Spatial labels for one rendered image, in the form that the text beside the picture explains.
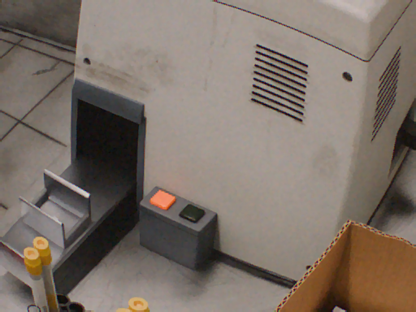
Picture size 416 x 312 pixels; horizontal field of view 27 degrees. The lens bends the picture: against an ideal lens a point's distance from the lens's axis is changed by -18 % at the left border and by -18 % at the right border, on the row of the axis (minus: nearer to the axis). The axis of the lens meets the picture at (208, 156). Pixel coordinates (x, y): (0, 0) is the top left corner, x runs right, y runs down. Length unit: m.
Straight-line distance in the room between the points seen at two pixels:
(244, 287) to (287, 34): 0.25
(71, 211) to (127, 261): 0.07
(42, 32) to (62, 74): 0.21
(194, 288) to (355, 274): 0.18
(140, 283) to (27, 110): 1.71
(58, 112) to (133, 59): 1.70
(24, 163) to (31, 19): 0.62
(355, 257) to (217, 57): 0.19
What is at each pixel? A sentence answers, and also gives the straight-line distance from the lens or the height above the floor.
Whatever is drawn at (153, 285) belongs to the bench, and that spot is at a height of 0.87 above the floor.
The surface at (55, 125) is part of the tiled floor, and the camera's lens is 2.48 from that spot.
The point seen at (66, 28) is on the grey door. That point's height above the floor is 0.09.
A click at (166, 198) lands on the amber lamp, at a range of 0.87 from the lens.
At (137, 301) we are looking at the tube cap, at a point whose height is 0.99.
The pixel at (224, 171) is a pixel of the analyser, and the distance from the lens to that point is 0.83.
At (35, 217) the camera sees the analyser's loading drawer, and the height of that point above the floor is 0.93.
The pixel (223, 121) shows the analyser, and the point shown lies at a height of 1.02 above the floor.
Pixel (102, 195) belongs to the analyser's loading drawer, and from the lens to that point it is 0.89.
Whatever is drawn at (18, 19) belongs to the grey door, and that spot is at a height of 0.07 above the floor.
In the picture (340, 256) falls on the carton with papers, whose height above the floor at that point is 0.99.
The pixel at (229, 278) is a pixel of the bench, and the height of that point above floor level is 0.88.
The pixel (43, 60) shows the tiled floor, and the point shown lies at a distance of 2.74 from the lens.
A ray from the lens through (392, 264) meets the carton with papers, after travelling 0.74.
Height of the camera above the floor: 1.50
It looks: 39 degrees down
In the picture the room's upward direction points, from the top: 5 degrees clockwise
